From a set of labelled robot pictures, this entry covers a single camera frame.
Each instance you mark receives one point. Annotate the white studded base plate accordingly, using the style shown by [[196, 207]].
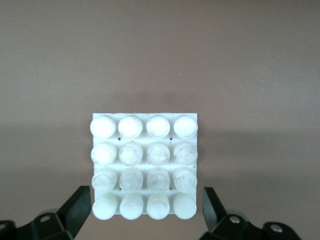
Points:
[[143, 165]]

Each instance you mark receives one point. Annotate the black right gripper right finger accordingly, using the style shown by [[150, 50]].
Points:
[[215, 215]]

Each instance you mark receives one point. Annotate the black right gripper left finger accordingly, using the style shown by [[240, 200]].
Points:
[[72, 215]]

